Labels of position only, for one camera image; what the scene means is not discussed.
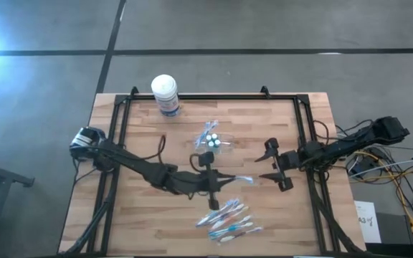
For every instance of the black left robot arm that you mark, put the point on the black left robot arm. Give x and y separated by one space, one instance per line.
135 163

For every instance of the grey floor box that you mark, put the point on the grey floor box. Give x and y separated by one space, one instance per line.
394 227

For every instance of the clear acrylic organizer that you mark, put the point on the clear acrylic organizer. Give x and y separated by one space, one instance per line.
228 143

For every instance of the black aluminium table frame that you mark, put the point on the black aluminium table frame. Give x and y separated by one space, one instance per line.
210 96

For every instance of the white wipes canister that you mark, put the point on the white wipes canister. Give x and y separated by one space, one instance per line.
164 91

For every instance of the black cart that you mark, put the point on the black cart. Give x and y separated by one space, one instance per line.
13 176

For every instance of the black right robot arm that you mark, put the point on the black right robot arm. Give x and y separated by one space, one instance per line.
350 141

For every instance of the white paper sheet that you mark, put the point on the white paper sheet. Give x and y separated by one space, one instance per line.
366 222

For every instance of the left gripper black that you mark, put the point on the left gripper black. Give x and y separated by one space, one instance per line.
197 181

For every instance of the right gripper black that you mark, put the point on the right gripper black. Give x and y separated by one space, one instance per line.
289 161

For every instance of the plastic-wrapped orange toothbrush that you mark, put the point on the plastic-wrapped orange toothbrush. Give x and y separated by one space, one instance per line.
229 218

